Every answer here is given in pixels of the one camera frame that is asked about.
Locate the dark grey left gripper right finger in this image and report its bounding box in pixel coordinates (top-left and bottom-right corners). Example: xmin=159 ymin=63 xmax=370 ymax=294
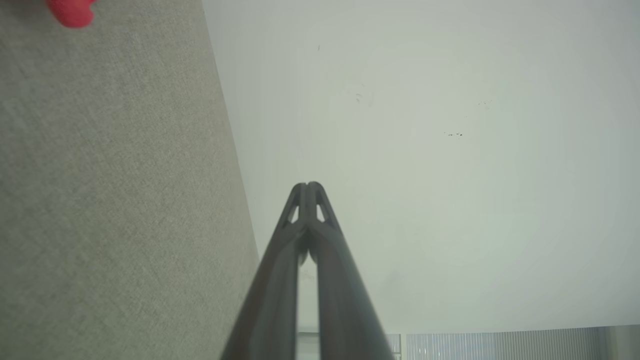
xmin=307 ymin=181 xmax=397 ymax=360

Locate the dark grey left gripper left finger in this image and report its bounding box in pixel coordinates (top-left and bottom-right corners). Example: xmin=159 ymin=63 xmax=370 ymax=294
xmin=220 ymin=182 xmax=307 ymax=360

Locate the red white-trimmed shirt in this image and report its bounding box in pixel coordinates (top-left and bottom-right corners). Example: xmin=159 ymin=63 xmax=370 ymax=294
xmin=46 ymin=0 xmax=97 ymax=29

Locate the white slatted panel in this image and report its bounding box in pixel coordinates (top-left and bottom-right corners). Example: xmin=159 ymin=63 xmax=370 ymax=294
xmin=387 ymin=326 xmax=608 ymax=360

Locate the grey fabric sofa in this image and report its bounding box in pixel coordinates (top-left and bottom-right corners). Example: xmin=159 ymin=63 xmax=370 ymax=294
xmin=0 ymin=0 xmax=262 ymax=360

